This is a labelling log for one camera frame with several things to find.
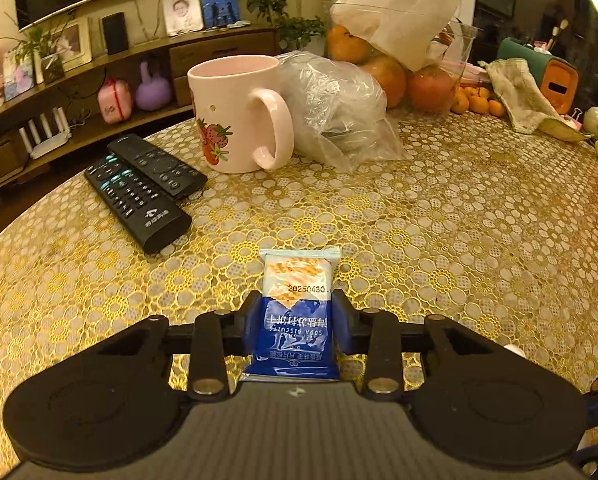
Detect white plastic bag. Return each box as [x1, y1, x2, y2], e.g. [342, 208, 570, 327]
[331, 0, 468, 72]

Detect large leafy green plant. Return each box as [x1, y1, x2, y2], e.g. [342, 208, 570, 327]
[233, 0, 331, 57]

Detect pile of tangerines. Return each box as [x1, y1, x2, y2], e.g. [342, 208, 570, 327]
[450, 84, 508, 119]

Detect pink flat box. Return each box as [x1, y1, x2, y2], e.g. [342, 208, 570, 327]
[449, 59, 491, 84]

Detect white wifi router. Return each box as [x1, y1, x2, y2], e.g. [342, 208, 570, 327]
[18, 107, 73, 161]

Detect black remote with number keys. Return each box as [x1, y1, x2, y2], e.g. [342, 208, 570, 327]
[83, 154, 193, 255]

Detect glass fruit bowl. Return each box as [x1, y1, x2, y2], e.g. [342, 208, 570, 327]
[323, 2, 481, 112]

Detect wooden tv stand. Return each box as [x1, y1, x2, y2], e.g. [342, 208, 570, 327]
[0, 24, 281, 197]

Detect gold lace covered desktop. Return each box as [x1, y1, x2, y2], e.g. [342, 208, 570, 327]
[0, 104, 598, 480]

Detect purple kettlebell toy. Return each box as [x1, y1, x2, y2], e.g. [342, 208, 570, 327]
[135, 59, 174, 112]

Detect blue picture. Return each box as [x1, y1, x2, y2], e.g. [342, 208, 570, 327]
[199, 0, 241, 29]

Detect black speaker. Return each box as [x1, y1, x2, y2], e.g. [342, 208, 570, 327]
[101, 12, 130, 56]

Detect green and orange tissue box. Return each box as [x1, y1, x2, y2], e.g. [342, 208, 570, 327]
[496, 37, 580, 116]

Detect makeup brushes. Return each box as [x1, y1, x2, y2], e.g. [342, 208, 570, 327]
[533, 19, 571, 54]

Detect blue cracker packet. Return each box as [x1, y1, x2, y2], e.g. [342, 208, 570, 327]
[241, 247, 343, 384]

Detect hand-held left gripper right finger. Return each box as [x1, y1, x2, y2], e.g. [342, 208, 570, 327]
[331, 292, 486, 402]

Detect slim black remote control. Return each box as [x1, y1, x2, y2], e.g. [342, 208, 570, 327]
[107, 133, 209, 200]

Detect pink toy case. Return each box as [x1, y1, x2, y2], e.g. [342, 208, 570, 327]
[97, 77, 132, 124]

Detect pastel picture card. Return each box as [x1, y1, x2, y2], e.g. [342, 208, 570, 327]
[2, 49, 36, 102]

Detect red apple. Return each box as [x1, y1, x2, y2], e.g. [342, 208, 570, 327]
[358, 54, 408, 109]
[406, 66, 456, 114]

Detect white photo frame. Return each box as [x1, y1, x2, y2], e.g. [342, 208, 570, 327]
[53, 17, 94, 72]

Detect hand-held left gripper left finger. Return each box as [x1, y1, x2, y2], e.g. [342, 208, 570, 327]
[98, 290, 263, 403]

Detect pink strawberry mug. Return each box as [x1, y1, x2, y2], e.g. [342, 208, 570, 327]
[186, 54, 295, 175]

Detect cream cloth towel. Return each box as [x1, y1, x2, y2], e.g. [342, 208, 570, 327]
[484, 57, 586, 142]

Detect small potted grass plant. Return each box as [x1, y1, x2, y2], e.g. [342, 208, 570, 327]
[1, 19, 76, 84]

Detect orange fruit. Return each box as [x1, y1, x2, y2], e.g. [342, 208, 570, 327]
[326, 24, 376, 64]

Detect clear bag with dark contents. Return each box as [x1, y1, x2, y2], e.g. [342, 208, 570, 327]
[276, 50, 408, 174]

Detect portrait photo frame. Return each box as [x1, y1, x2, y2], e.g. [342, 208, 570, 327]
[162, 0, 203, 37]

